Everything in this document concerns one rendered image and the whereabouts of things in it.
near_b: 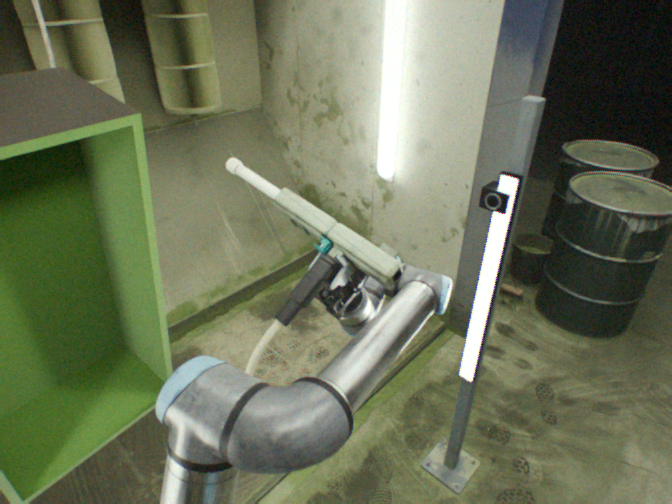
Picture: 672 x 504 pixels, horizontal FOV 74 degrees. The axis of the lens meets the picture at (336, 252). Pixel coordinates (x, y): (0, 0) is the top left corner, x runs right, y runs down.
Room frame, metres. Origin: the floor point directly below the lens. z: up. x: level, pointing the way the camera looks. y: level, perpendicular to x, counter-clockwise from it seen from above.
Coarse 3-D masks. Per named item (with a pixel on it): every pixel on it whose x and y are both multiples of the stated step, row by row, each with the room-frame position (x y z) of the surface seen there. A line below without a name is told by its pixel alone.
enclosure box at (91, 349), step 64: (0, 128) 0.93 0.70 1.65; (64, 128) 0.97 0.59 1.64; (128, 128) 1.14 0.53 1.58; (0, 192) 1.15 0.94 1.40; (64, 192) 1.29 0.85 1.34; (128, 192) 1.20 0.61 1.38; (0, 256) 1.13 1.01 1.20; (64, 256) 1.28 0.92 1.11; (128, 256) 1.28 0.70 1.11; (0, 320) 1.11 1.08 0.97; (64, 320) 1.27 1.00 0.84; (128, 320) 1.38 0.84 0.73; (0, 384) 1.08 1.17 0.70; (64, 384) 1.24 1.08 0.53; (128, 384) 1.27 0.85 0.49; (0, 448) 0.97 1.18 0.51; (64, 448) 0.99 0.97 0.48
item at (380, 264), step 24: (240, 168) 0.94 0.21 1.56; (264, 192) 0.87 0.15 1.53; (288, 192) 0.83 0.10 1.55; (288, 216) 0.80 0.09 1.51; (312, 216) 0.77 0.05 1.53; (336, 240) 0.71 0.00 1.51; (360, 240) 0.70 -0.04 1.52; (336, 264) 0.68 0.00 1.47; (360, 264) 0.66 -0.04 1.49; (384, 264) 0.64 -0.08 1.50; (312, 288) 0.65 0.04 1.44; (288, 312) 0.62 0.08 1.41
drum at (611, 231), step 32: (576, 192) 2.30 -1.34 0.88; (576, 224) 2.23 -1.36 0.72; (608, 224) 2.10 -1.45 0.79; (640, 224) 2.04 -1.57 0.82; (576, 256) 2.17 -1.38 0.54; (608, 256) 2.07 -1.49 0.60; (640, 256) 2.04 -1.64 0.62; (544, 288) 2.32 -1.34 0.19; (576, 288) 2.13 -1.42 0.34; (608, 288) 2.05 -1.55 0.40; (640, 288) 2.07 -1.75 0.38; (544, 320) 2.23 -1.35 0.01; (576, 320) 2.09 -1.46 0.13; (608, 320) 2.04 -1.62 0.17
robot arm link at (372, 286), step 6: (396, 258) 0.94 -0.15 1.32; (402, 264) 0.91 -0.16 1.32; (366, 282) 0.88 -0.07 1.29; (372, 282) 0.88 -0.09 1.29; (378, 282) 0.88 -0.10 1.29; (366, 288) 0.87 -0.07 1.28; (372, 288) 0.87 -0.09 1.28; (378, 288) 0.87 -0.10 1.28; (384, 288) 0.87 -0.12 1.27; (372, 294) 0.86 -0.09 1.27; (378, 294) 0.86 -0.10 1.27; (384, 294) 0.88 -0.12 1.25; (390, 294) 0.87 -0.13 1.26
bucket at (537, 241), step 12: (516, 240) 2.85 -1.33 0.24; (528, 240) 2.88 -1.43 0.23; (540, 240) 2.85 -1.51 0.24; (516, 252) 2.71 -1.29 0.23; (528, 252) 2.63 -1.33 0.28; (516, 264) 2.70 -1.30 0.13; (528, 264) 2.63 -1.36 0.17; (540, 264) 2.62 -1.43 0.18; (516, 276) 2.69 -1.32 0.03; (528, 276) 2.64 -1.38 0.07; (540, 276) 2.65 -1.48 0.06
